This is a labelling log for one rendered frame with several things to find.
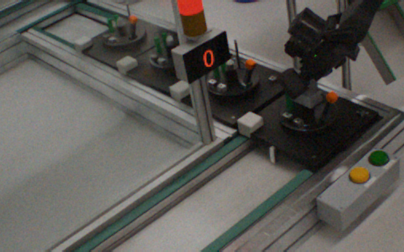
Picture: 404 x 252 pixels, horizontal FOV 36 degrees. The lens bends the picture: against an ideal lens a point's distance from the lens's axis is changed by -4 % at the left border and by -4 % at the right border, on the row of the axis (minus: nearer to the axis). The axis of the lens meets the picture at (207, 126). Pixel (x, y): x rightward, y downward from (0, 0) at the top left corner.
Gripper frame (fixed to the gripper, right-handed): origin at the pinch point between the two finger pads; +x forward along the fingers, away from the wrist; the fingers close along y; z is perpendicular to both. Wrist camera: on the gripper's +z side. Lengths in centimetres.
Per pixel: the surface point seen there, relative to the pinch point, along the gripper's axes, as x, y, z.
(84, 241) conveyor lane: 18, 58, 0
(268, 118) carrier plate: 13.3, 5.1, -1.8
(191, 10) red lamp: -11.5, 20.4, 22.8
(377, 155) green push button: -6.6, 1.9, -23.7
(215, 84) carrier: 23.2, 4.7, 13.8
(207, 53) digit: -4.1, 18.8, 15.2
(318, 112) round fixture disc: 5.0, -1.7, -8.1
